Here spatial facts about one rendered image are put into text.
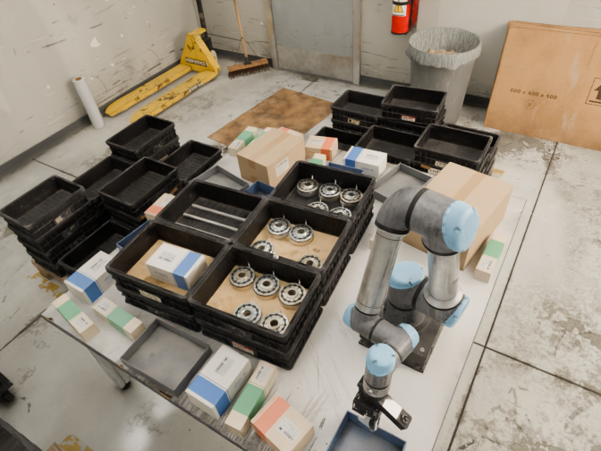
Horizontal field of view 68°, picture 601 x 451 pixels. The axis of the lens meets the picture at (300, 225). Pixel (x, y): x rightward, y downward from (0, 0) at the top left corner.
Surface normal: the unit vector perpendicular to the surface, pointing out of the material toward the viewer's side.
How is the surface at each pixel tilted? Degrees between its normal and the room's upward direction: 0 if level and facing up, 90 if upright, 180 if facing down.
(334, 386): 0
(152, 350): 0
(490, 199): 0
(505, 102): 75
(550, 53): 82
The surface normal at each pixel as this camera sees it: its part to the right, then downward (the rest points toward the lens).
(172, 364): -0.08, -0.72
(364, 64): -0.52, 0.62
